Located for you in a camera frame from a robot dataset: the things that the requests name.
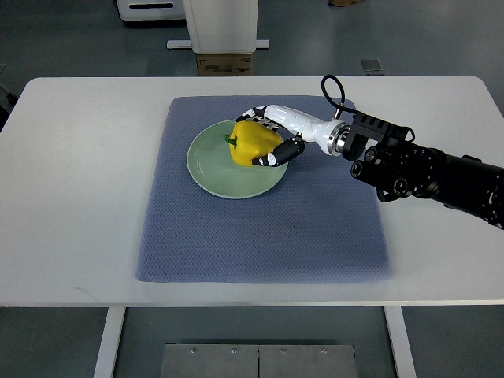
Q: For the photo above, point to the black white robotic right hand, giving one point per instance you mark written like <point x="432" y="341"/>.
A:
<point x="297" y="129"/>

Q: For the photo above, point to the yellow bell pepper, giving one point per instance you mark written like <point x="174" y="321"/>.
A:
<point x="250" y="140"/>

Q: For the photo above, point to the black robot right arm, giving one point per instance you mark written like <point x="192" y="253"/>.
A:
<point x="384" y="158"/>

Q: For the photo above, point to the small grey floor plate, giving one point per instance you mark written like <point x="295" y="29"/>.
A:
<point x="371" y="65"/>

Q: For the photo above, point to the light green plate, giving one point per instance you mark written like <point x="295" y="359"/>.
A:
<point x="212" y="168"/>

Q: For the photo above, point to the grey metal floor plate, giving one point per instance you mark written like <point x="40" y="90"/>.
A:
<point x="252" y="360"/>

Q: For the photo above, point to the blue textured mat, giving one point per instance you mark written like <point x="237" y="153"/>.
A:
<point x="317" y="225"/>

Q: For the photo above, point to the brown shoe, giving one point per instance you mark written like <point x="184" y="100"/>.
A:
<point x="343" y="3"/>

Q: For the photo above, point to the cardboard box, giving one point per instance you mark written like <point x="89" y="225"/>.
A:
<point x="218" y="65"/>

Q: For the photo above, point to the right white table leg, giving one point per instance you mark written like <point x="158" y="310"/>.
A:
<point x="400" y="344"/>

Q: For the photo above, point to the white table leg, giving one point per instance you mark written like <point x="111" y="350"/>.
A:
<point x="109" y="345"/>
<point x="400" y="344"/>

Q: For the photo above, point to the white cabinet with slot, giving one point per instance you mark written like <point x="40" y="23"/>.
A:
<point x="150" y="11"/>

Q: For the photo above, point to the left white table leg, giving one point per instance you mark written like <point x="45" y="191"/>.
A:
<point x="109" y="345"/>

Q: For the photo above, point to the dark object at left edge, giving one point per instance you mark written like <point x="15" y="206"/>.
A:
<point x="11" y="98"/>

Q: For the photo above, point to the white pedestal column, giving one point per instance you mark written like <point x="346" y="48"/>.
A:
<point x="221" y="27"/>

